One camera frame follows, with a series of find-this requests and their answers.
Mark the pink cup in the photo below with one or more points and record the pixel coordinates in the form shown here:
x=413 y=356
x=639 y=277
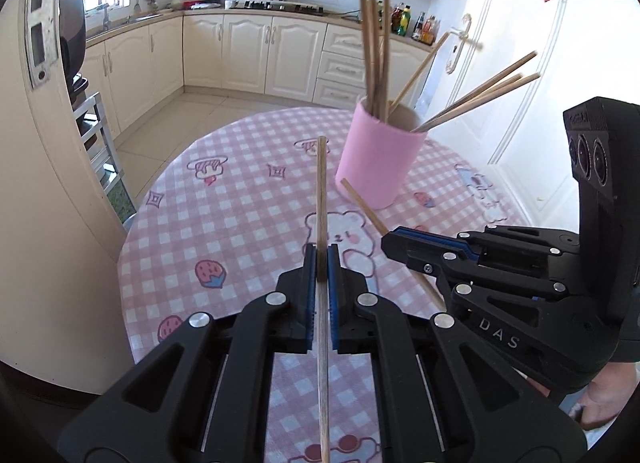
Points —
x=375 y=158

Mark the bunch of chopsticks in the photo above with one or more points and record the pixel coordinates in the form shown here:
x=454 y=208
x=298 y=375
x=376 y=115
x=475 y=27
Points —
x=375 y=88

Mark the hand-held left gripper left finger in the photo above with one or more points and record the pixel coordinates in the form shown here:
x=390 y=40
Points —
x=311 y=303

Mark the sink faucet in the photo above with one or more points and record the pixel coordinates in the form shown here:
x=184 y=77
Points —
x=106 y=15

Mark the wooden chopstick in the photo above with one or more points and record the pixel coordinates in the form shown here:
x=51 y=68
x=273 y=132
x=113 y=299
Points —
x=322 y=193
x=365 y=208

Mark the cream door with lock plate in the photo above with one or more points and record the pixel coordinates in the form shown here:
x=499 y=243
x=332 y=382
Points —
x=50 y=193

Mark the cream base cabinets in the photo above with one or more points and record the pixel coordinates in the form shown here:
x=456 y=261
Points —
x=240 y=53

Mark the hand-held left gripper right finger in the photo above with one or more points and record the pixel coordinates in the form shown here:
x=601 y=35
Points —
x=334 y=303

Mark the row of condiment bottles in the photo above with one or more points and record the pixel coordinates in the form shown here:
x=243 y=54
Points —
x=405 y=20

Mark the metal storage rack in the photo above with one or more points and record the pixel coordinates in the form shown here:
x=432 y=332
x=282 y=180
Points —
x=100 y=143

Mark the gas stove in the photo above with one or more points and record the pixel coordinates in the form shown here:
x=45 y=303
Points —
x=280 y=5

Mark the person's right hand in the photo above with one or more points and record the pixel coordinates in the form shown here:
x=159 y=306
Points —
x=605 y=403

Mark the white panelled door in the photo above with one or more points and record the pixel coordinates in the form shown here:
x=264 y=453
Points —
x=525 y=153

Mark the pink checkered tablecloth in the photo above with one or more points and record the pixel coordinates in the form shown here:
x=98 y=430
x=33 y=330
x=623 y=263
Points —
x=240 y=223

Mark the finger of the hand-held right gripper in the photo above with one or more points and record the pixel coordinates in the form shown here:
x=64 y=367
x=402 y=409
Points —
x=450 y=239
x=420 y=253

